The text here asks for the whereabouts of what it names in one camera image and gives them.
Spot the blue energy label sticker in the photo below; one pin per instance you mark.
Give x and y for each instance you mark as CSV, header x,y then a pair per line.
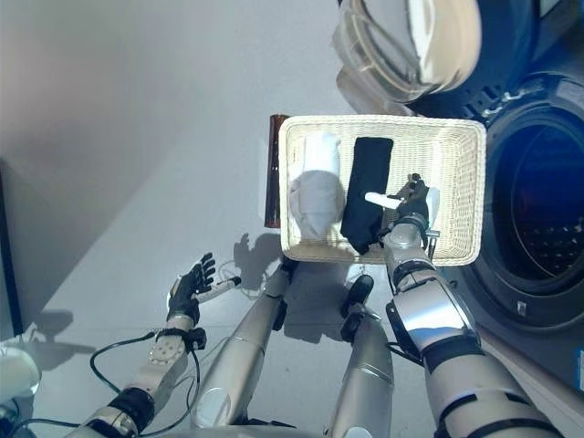
x,y
579,367

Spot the silver left robot leg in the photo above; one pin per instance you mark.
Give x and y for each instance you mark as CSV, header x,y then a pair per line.
x,y
246,347

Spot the black cloth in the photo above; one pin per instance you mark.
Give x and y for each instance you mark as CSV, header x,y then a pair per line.
x,y
367,169

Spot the grey box with black edge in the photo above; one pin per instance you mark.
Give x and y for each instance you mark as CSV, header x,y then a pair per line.
x,y
9,274

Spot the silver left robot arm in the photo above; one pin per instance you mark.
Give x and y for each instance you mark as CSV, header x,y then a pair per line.
x,y
159,360

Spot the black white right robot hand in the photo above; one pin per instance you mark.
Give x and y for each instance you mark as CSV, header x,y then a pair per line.
x,y
417,201

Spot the cream wicker basket tray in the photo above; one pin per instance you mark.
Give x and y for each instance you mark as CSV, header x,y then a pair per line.
x,y
456,182

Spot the white cloth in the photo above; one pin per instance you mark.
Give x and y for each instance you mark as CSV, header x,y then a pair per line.
x,y
317,196

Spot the silver right robot leg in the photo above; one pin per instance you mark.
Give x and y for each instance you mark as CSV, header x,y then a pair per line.
x,y
365,365

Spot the dark brown wooden stool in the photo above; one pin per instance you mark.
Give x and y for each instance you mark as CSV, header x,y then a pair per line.
x,y
274,182

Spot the round glass washer door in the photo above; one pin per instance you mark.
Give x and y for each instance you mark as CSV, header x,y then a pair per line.
x,y
410,45

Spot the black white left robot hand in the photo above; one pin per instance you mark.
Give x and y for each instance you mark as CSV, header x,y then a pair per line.
x,y
187,296

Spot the grey robot torso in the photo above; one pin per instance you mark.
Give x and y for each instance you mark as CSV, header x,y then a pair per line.
x,y
274,431

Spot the silver robot leg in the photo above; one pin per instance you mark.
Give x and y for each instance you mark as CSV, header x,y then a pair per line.
x,y
365,365
246,347

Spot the grey front-load washing machine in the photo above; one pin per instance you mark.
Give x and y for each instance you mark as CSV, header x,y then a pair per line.
x,y
538,205

